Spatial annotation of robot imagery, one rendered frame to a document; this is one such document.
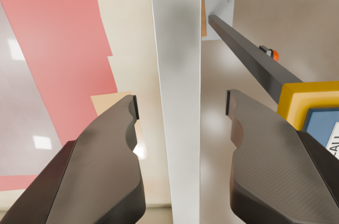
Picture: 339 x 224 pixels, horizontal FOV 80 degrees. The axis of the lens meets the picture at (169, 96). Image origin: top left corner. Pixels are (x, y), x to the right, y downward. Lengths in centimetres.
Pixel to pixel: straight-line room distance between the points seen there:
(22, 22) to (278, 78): 38
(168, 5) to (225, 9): 102
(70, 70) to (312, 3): 126
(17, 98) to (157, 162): 19
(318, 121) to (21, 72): 33
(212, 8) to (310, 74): 73
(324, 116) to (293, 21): 108
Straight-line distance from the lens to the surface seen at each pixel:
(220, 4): 118
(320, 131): 29
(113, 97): 24
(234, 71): 130
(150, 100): 23
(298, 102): 28
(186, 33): 17
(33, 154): 34
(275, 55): 57
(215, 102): 137
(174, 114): 20
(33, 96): 28
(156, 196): 35
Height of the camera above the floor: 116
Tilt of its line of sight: 61 degrees down
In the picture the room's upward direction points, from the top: 178 degrees counter-clockwise
